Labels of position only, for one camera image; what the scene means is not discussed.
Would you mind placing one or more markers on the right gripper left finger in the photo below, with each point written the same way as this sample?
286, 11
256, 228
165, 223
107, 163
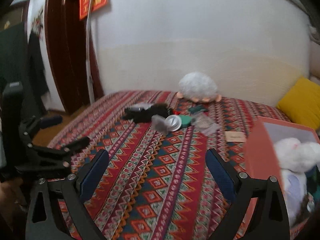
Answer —
45, 219

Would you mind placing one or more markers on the yellow cushion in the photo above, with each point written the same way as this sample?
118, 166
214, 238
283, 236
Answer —
301, 103

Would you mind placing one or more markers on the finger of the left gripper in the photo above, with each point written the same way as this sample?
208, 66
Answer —
30, 127
37, 161

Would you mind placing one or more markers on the black nike sock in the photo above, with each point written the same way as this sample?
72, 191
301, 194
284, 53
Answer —
143, 112

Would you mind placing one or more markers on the white dog plush red bib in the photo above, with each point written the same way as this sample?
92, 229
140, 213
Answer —
296, 156

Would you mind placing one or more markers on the grey hedgehog plush toy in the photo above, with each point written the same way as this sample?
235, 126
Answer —
198, 88

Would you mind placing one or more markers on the white plush purple gingham bib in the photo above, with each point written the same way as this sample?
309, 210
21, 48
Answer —
295, 195

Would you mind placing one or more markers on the clear packaged item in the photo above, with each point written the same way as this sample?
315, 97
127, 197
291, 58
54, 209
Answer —
204, 124

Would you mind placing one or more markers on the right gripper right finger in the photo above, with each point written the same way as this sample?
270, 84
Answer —
269, 219

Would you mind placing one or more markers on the clear plastic box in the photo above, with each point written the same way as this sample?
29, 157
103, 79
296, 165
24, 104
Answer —
160, 124

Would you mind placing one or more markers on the white pipe on wall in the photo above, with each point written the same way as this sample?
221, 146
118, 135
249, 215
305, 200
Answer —
88, 63

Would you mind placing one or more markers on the patterned red bedspread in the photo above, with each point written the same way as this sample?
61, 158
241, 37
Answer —
156, 186

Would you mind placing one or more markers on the salmon pink storage box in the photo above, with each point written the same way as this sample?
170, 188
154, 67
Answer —
261, 160

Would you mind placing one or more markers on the dark green packet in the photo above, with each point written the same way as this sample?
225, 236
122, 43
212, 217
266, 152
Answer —
197, 109

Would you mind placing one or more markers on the small beige card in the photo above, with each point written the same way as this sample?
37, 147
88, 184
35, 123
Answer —
233, 136

